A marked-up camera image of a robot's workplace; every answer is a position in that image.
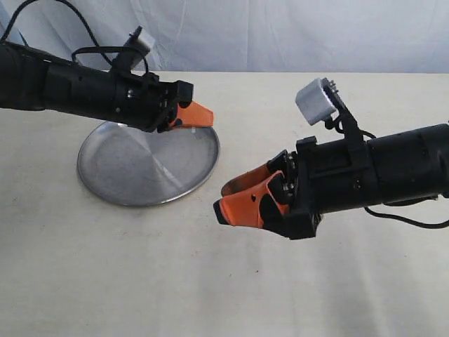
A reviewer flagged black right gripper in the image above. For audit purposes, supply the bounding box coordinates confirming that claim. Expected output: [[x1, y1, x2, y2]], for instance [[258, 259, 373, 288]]
[[213, 137, 370, 240]]

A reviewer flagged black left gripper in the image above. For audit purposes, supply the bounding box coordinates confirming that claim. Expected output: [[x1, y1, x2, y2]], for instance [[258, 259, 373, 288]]
[[145, 80, 215, 133]]

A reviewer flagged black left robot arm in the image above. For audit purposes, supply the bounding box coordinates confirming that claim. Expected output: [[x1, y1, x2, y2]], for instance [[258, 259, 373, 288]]
[[1, 42, 214, 133]]

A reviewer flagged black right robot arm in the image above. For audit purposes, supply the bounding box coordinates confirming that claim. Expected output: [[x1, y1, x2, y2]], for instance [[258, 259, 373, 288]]
[[213, 124, 448, 239]]

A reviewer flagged round metal plate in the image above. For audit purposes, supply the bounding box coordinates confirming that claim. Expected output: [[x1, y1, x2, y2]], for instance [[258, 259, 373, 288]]
[[76, 122, 220, 207]]

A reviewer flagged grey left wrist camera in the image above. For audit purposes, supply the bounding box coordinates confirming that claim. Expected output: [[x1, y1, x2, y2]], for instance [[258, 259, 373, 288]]
[[112, 26, 155, 72]]

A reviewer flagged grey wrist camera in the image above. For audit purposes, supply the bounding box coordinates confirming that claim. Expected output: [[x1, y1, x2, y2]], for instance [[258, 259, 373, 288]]
[[295, 77, 369, 166], [112, 26, 155, 72]]

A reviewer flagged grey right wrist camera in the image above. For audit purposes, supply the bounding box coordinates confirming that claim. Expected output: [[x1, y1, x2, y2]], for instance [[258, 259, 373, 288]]
[[295, 77, 369, 166]]

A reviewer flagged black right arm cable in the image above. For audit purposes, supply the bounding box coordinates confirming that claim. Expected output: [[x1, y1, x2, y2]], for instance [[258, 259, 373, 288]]
[[363, 129, 449, 230]]

